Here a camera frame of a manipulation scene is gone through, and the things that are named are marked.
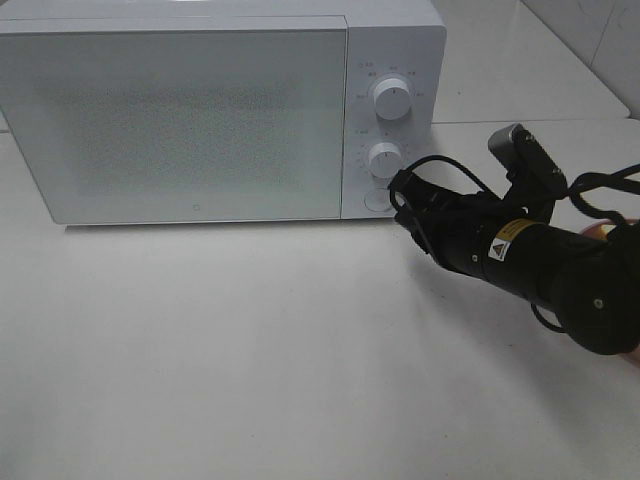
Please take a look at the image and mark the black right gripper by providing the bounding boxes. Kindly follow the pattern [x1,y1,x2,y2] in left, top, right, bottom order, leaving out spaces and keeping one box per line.
[387,169,493,273]

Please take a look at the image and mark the round white door button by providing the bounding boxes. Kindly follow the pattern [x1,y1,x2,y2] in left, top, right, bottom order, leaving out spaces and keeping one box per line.
[364,188,392,213]

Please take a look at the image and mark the pink round plate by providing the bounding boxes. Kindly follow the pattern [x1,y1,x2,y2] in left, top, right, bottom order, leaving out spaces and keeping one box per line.
[580,220,620,242]

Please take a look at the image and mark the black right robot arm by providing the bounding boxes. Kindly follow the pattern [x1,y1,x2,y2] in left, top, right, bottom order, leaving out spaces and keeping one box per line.
[389,167,639,355]

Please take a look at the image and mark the lower white round knob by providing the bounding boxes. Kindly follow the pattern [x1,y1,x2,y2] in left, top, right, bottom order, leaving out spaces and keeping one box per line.
[367,142,403,179]

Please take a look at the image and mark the white round knob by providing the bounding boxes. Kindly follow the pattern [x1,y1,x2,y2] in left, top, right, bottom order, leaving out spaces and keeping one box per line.
[367,142,403,179]
[372,75,412,121]

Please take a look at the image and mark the upper white round knob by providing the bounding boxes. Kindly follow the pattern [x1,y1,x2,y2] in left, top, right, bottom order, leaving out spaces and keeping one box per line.
[372,75,412,121]

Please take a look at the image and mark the white microwave oven body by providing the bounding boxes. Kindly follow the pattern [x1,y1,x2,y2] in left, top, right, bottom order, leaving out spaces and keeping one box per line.
[1,1,447,221]

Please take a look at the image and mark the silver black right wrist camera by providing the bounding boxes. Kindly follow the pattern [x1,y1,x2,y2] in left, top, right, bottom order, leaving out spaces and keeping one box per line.
[488,123,567,195]

